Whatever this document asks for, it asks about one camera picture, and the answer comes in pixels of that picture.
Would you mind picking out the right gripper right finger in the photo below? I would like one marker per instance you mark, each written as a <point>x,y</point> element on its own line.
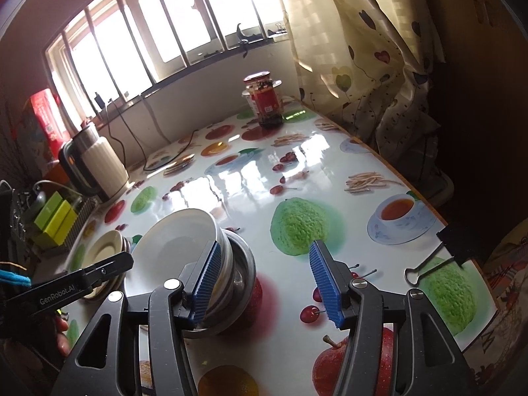
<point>397,343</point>

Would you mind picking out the heart pattern curtain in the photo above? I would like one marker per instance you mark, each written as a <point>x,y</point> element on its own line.
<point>366,65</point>

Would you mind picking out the upper green box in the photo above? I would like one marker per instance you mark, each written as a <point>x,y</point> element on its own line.
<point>54,212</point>

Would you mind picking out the red label sauce jar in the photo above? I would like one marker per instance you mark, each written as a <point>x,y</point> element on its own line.
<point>262,93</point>

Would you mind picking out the red snack package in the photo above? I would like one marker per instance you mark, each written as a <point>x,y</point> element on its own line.
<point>50,120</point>

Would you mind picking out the black white zigzag box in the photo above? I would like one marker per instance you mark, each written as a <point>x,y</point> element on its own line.
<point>84,213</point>

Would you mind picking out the white striped bowl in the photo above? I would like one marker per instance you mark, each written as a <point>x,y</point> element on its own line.
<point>223,286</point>
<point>172,243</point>

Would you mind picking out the beige plate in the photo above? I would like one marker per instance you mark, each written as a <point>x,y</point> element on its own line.
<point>107,245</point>
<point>107,262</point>
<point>114,276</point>

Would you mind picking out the left hand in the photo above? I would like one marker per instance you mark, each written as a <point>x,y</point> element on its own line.
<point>63,343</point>

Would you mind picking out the fruit print tablecloth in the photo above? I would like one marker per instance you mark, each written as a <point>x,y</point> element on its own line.
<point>280,190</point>

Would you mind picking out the white electric kettle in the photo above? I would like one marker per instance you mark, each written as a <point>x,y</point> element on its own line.
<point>92,165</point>

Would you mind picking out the lower yellow-green box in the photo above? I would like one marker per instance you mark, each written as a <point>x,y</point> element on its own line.
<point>57,228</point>

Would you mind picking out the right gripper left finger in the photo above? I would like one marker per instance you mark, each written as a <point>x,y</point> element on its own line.
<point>106,358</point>

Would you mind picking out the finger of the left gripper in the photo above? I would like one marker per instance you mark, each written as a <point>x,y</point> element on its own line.
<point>77,284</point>

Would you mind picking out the window frame with bars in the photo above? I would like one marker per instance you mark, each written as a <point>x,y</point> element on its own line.
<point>112,52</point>

